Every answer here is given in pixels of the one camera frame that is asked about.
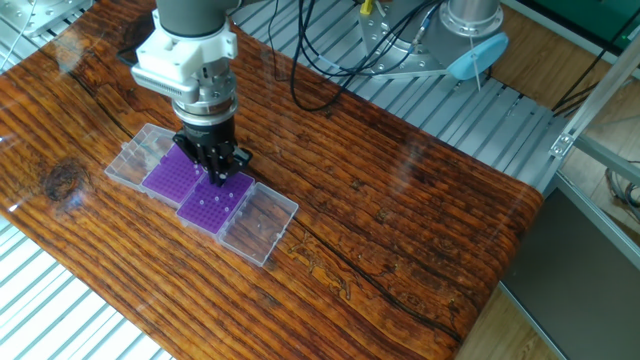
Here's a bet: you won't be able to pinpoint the cable with silver plug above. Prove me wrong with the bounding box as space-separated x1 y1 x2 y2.
409 2 444 49

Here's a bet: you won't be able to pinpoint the aluminium frame beam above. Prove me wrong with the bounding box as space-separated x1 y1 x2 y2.
573 134 640 187

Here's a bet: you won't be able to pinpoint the silver corner bracket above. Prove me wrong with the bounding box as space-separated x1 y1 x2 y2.
549 132 576 159

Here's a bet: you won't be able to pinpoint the white printed camera mount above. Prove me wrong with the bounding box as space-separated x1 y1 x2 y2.
135 9 239 76

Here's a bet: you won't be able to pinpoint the aluminium frame post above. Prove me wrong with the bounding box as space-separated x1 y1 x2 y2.
548 34 640 160

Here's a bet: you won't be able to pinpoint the coiled grey cables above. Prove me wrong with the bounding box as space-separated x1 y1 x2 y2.
603 159 640 224

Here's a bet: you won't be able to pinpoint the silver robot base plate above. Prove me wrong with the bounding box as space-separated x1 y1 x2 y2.
358 0 459 80

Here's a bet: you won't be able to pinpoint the perforated aluminium plate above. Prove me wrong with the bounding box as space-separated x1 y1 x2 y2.
0 0 95 39

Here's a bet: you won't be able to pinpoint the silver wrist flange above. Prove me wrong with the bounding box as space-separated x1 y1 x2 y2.
172 64 240 126

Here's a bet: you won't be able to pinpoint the black camera cable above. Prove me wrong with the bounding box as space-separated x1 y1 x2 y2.
116 42 146 66

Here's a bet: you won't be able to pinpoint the thick black cable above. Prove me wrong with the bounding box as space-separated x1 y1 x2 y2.
289 0 444 113

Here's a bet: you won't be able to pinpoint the aluminium frame rail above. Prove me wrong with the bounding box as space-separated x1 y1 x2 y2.
544 169 640 274

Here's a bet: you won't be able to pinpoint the white zip tie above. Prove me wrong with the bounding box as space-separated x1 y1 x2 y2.
468 37 484 94

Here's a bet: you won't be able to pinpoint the wood grain table mat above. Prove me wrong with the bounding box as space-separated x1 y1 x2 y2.
0 0 545 360

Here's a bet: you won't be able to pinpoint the purple pipette tip box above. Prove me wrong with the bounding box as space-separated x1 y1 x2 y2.
103 123 221 210
175 169 300 268

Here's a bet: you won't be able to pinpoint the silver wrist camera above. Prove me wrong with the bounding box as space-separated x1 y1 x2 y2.
130 64 201 105

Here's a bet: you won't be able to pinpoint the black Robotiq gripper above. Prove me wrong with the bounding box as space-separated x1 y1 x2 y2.
171 117 254 188

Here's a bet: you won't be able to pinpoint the black floor cable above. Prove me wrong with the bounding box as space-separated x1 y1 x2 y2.
551 19 640 119

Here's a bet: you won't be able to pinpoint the dark grey panel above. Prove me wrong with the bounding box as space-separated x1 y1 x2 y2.
499 187 640 360

